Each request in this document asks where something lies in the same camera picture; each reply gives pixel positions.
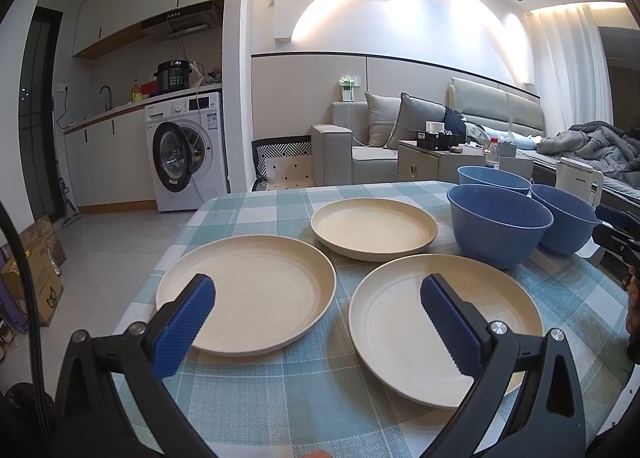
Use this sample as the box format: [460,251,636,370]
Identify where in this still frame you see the range hood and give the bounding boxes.
[141,0,224,40]

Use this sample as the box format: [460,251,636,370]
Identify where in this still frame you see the blue bowl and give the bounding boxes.
[530,184,601,255]
[458,165,530,195]
[447,184,554,269]

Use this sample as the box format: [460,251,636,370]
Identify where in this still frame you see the dark grey cushion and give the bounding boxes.
[385,92,446,150]

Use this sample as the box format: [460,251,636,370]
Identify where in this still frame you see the grey nightstand cabinet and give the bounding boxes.
[398,140,486,184]

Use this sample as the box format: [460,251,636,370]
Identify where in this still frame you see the kitchen counter cabinets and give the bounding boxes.
[63,82,224,215]

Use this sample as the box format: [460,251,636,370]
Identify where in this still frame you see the white washing machine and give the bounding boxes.
[144,90,230,213]

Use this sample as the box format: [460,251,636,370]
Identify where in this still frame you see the cardboard box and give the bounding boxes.
[1,241,64,327]

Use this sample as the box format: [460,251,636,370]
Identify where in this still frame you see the black organizer box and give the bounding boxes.
[416,129,459,151]

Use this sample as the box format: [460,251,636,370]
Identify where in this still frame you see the patterned floor mat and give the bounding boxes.
[252,135,314,191]

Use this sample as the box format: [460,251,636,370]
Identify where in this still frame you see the black cable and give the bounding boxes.
[0,199,57,439]

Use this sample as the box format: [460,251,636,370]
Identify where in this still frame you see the plastic water bottle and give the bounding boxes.
[485,137,499,169]

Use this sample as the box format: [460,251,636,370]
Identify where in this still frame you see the white electric kettle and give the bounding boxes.
[555,158,604,207]

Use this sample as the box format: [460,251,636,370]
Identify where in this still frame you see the right hand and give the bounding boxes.
[626,266,640,365]

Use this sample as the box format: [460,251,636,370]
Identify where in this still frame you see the black pressure cooker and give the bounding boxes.
[154,59,192,95]

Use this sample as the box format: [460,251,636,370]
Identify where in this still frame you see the grey sofa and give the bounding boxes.
[310,101,398,186]

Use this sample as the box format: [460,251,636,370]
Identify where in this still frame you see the bed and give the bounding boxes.
[447,77,639,215]

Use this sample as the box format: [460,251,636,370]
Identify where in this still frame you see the light grey cushion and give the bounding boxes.
[366,92,400,148]

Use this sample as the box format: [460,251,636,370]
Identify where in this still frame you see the grey duvet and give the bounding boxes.
[537,121,639,177]

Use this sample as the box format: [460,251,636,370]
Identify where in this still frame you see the cream plate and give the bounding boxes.
[349,254,544,409]
[155,235,336,357]
[310,198,438,263]

